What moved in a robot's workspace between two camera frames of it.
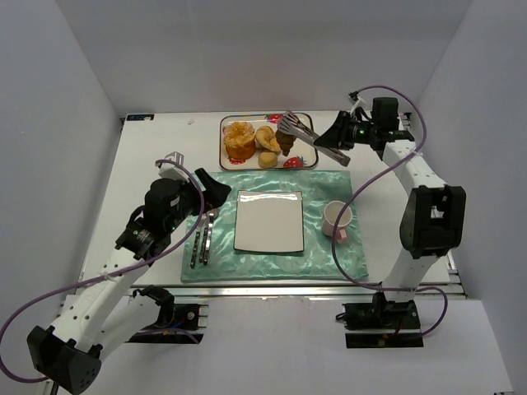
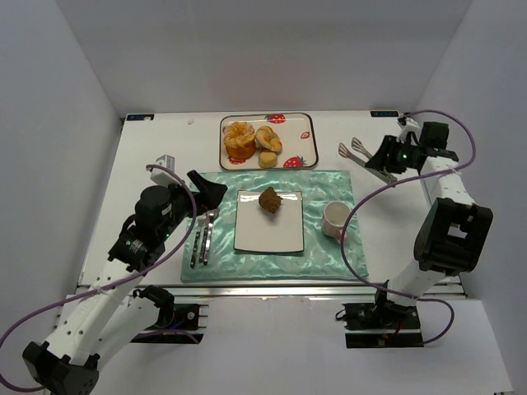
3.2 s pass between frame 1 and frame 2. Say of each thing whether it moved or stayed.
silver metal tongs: moved
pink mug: stayed
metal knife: stayed
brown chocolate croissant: moved
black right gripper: moved
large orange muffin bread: stayed
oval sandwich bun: stayed
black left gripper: stayed
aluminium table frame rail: stayed
